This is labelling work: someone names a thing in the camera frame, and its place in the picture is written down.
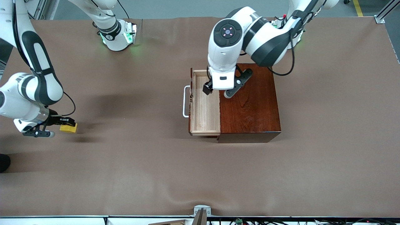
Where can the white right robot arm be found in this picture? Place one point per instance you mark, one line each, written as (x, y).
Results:
(114, 37)

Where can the white table edge rail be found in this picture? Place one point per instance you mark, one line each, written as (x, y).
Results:
(62, 221)

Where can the brown table mat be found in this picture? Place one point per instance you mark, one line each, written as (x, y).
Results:
(125, 175)

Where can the black round object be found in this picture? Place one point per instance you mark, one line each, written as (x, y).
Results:
(3, 163)

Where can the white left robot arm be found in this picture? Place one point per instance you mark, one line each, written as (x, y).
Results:
(225, 56)

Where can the dark red wooden cabinet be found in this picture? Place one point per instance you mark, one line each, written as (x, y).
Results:
(253, 112)

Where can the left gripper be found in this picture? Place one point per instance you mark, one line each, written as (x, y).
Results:
(207, 88)

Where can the light wooden board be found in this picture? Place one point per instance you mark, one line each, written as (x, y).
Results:
(172, 222)

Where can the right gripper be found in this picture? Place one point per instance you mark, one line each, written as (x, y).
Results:
(55, 120)

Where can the yellow block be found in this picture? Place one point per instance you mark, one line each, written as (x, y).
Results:
(68, 129)

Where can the aluminium frame profile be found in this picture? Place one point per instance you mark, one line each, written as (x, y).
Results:
(39, 9)
(387, 9)

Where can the grey metal bracket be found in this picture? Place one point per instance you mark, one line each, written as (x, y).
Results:
(202, 215)

